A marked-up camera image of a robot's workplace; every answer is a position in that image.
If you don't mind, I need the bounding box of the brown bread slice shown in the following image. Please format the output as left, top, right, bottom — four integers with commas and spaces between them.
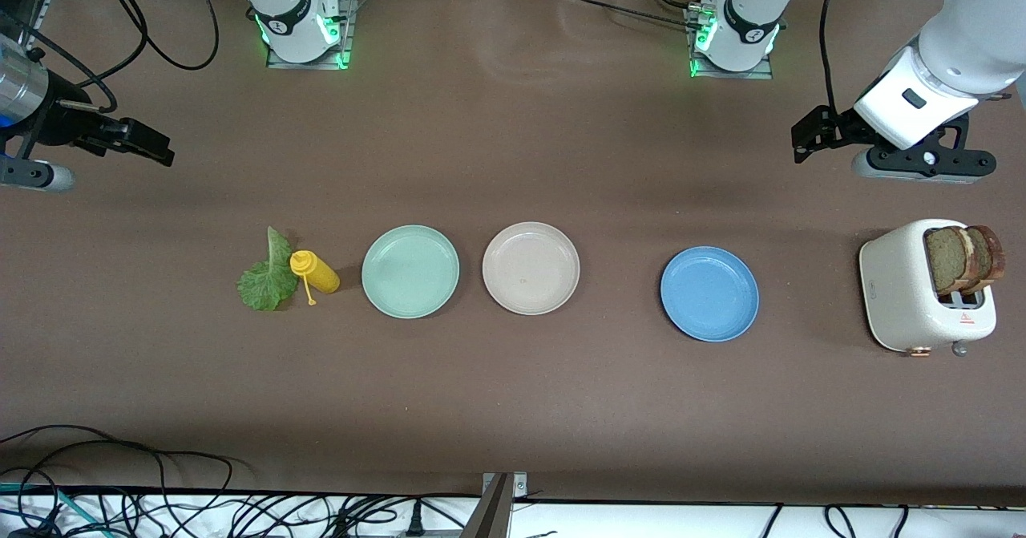
923, 226, 972, 297
964, 225, 1006, 296

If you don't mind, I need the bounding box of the green lettuce leaf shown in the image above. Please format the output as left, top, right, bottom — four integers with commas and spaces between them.
236, 226, 299, 312

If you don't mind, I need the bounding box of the yellow squeeze bottle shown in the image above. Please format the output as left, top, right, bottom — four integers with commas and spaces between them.
289, 250, 341, 307

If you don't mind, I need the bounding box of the blue plate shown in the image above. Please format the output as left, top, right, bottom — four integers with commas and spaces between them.
660, 246, 760, 343

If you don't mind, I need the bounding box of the mint green plate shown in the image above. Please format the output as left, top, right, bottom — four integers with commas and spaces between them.
362, 225, 461, 320

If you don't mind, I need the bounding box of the beige plate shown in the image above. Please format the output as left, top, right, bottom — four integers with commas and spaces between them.
482, 221, 581, 316

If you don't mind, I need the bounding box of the cream white toaster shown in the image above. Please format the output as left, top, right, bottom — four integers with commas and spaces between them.
859, 218, 998, 358

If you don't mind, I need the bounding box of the aluminium profile bar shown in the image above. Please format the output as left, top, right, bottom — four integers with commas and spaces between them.
460, 474, 515, 538

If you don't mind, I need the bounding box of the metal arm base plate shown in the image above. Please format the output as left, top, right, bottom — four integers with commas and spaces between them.
684, 2, 775, 81
265, 0, 359, 71

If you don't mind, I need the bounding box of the teal cable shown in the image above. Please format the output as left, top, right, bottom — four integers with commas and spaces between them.
0, 482, 109, 538

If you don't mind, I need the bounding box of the small metal bracket plate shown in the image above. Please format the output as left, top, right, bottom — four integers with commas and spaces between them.
482, 471, 529, 500

